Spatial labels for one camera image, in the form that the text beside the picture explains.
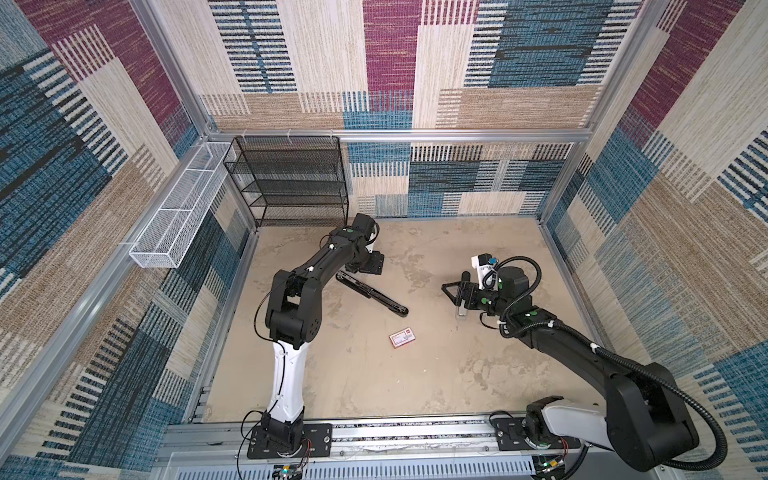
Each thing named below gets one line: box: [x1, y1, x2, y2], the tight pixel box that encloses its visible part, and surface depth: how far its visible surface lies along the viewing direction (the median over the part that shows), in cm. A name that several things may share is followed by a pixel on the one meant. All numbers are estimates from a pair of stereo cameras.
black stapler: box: [336, 271, 409, 317], surface depth 100 cm
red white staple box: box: [388, 327, 416, 349], surface depth 91 cm
